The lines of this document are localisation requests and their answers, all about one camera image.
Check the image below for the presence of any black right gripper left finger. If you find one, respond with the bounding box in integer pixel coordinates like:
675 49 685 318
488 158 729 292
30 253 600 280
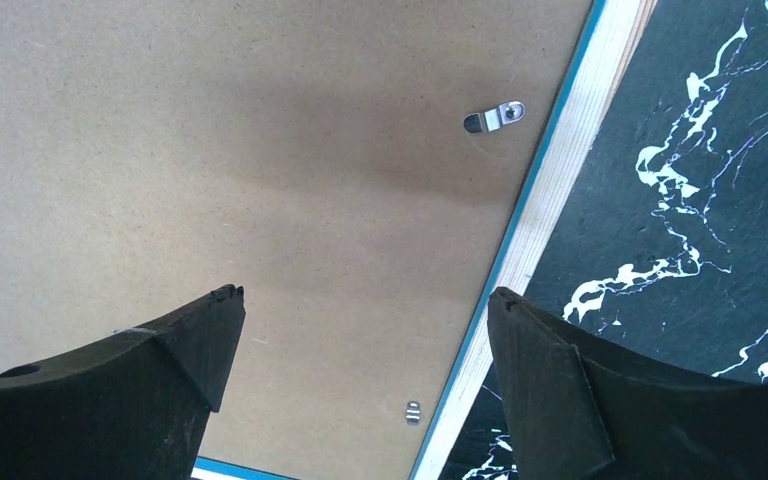
0 285 246 479

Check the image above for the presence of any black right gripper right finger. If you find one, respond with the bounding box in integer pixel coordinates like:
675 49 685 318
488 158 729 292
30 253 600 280
487 287 768 479

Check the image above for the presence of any blue wooden picture frame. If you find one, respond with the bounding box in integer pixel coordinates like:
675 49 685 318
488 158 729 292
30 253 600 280
0 0 660 480

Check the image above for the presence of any metal turn clip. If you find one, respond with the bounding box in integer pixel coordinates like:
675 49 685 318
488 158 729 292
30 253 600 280
405 400 422 425
463 101 526 134

